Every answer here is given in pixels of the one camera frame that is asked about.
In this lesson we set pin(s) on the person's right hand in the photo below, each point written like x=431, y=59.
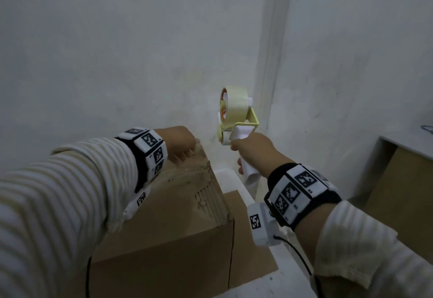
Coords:
x=260, y=155

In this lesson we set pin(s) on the person's left hand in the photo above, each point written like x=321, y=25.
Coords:
x=181, y=143

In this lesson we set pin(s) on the yellow tape dispenser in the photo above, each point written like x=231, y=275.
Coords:
x=243, y=132

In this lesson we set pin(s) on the brown cardboard box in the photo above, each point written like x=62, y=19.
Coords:
x=176, y=213

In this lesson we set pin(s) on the person's left forearm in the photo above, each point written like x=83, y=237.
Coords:
x=57, y=213

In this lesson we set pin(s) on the person's right forearm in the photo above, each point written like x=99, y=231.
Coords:
x=362, y=257

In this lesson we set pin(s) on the brown cardboard sheet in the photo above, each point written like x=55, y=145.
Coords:
x=402, y=193

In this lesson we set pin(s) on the black marker wristband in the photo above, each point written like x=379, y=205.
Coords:
x=297, y=193
x=149, y=152

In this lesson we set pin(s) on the white side desk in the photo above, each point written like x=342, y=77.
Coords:
x=409, y=140

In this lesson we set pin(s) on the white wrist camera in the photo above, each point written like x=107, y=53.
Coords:
x=138, y=201
x=262, y=223

